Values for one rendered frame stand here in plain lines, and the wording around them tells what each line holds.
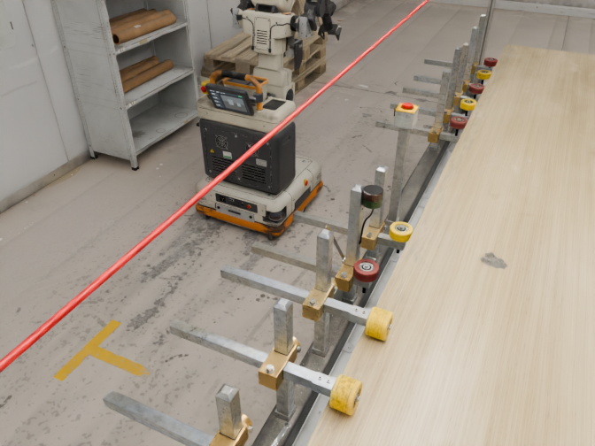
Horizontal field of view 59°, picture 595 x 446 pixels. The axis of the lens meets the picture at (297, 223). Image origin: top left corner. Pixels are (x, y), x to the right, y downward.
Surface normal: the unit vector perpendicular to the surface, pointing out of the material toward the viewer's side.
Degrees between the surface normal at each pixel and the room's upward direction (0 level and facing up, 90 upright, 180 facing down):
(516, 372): 0
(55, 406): 0
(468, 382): 0
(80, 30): 90
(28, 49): 90
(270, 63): 82
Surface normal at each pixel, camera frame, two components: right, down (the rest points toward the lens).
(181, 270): 0.00, -0.81
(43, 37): 0.90, 0.25
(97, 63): -0.43, 0.52
